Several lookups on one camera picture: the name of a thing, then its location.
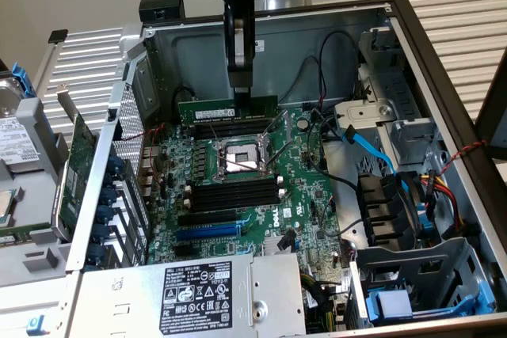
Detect black case fan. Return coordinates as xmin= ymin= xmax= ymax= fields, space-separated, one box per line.
xmin=356 ymin=171 xmax=427 ymax=250

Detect dark panel beside case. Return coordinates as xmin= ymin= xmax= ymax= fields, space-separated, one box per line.
xmin=474 ymin=47 xmax=507 ymax=161

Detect red yellow power wires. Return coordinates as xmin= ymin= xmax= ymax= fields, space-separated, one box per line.
xmin=419 ymin=169 xmax=467 ymax=234

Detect blue drive tray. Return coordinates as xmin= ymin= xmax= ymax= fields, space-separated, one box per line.
xmin=366 ymin=282 xmax=496 ymax=325

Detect metal CPU socket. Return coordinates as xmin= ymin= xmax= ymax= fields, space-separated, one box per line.
xmin=212 ymin=138 xmax=275 ymax=183

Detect silver power supply unit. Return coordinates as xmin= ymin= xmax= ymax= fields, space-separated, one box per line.
xmin=67 ymin=253 xmax=308 ymax=338

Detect silver hard disk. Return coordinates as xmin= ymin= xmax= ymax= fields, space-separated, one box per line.
xmin=0 ymin=76 xmax=43 ymax=175

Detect blue expansion slot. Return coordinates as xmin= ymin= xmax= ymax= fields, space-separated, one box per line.
xmin=176 ymin=223 xmax=242 ymax=242

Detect blue plastic fan clip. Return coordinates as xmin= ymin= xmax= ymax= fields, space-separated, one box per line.
xmin=417 ymin=201 xmax=439 ymax=246

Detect blue card retention clip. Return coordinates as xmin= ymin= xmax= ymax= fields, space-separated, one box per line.
xmin=96 ymin=205 xmax=116 ymax=225
xmin=91 ymin=223 xmax=112 ymax=245
xmin=86 ymin=243 xmax=107 ymax=264
xmin=106 ymin=154 xmax=126 ymax=180
xmin=98 ymin=186 xmax=119 ymax=207

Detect blue hard disk bracket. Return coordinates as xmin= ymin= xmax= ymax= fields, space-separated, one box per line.
xmin=10 ymin=61 xmax=37 ymax=98

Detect open metal PC case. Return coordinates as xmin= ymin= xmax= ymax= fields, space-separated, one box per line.
xmin=65 ymin=0 xmax=507 ymax=338

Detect blue release button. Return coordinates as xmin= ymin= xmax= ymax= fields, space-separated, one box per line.
xmin=26 ymin=313 xmax=47 ymax=337

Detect black looped wire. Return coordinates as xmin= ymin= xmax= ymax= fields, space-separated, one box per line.
xmin=318 ymin=30 xmax=362 ymax=109

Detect silver chipset heatsink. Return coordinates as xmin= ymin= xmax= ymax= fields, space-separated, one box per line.
xmin=261 ymin=237 xmax=287 ymax=256

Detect thin metal locking lever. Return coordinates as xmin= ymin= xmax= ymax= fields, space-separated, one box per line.
xmin=216 ymin=139 xmax=296 ymax=176
xmin=208 ymin=121 xmax=223 ymax=153

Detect grey parts rack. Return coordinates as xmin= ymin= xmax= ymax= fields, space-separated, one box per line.
xmin=0 ymin=96 xmax=74 ymax=287

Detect power supply wire bundle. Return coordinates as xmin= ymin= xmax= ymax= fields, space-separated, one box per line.
xmin=299 ymin=270 xmax=345 ymax=335

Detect green graphics card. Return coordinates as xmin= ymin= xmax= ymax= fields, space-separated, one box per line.
xmin=51 ymin=83 xmax=99 ymax=242

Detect short black expansion slot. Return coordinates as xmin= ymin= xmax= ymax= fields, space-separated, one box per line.
xmin=173 ymin=243 xmax=196 ymax=258

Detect black box behind case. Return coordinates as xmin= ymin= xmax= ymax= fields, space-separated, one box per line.
xmin=138 ymin=0 xmax=187 ymax=25

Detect black power supply label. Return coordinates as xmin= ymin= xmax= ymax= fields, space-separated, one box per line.
xmin=158 ymin=260 xmax=234 ymax=336

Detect grey metal drive cage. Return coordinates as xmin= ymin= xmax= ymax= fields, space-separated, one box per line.
xmin=348 ymin=237 xmax=498 ymax=329

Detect grey metal disk bay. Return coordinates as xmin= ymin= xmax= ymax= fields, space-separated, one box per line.
xmin=334 ymin=27 xmax=440 ymax=167

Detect short black wire loop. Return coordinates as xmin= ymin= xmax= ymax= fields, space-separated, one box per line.
xmin=171 ymin=86 xmax=198 ymax=127

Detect red black twisted wire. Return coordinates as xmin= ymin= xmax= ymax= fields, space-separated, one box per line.
xmin=438 ymin=139 xmax=490 ymax=176

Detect black RAM slot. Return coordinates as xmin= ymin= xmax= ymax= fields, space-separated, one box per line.
xmin=194 ymin=123 xmax=274 ymax=139
xmin=189 ymin=194 xmax=284 ymax=213
xmin=189 ymin=182 xmax=283 ymax=201
xmin=194 ymin=120 xmax=274 ymax=132
xmin=189 ymin=188 xmax=284 ymax=207
xmin=189 ymin=177 xmax=283 ymax=196

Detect silver socket cover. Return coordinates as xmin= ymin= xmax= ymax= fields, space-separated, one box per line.
xmin=261 ymin=109 xmax=295 ymax=147

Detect green Dell motherboard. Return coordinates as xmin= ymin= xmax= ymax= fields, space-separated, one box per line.
xmin=146 ymin=106 xmax=354 ymax=275

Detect blue SATA wire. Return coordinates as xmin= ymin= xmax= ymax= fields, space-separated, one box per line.
xmin=343 ymin=124 xmax=411 ymax=192

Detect green RAM stick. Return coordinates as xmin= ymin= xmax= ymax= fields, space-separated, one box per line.
xmin=0 ymin=222 xmax=52 ymax=246
xmin=177 ymin=95 xmax=279 ymax=122

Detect black wire over motherboard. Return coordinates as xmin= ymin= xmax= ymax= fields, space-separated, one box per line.
xmin=307 ymin=108 xmax=360 ymax=192

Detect thin red wire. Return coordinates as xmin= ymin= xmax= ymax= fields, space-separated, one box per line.
xmin=120 ymin=123 xmax=166 ymax=143

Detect silver CPU chip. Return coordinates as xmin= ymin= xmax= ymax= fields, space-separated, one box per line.
xmin=0 ymin=188 xmax=17 ymax=229

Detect thin black wire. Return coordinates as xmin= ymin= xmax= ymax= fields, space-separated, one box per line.
xmin=276 ymin=55 xmax=324 ymax=105

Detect long black expansion slot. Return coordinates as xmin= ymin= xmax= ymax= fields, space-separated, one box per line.
xmin=177 ymin=210 xmax=238 ymax=227

